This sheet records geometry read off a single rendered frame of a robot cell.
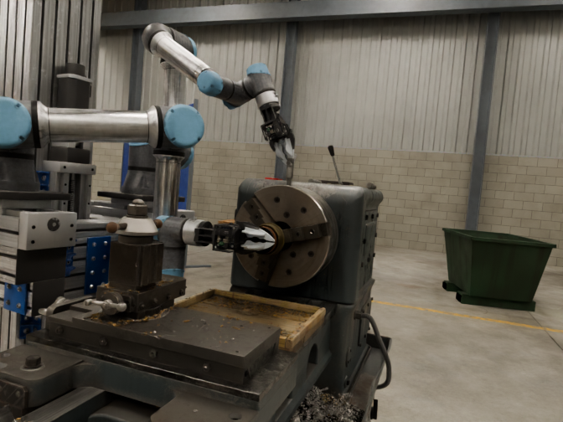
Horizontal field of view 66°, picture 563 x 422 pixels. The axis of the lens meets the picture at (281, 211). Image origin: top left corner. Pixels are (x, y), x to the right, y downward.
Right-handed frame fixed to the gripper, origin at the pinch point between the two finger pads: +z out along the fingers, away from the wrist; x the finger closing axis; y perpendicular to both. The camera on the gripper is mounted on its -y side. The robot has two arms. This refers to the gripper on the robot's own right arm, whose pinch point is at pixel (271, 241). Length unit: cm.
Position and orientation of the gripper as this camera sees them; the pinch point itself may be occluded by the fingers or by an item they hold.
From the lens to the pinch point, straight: 116.9
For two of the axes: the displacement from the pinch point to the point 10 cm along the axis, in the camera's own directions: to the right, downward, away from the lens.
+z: 9.3, 1.0, -3.5
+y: -3.6, 0.2, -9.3
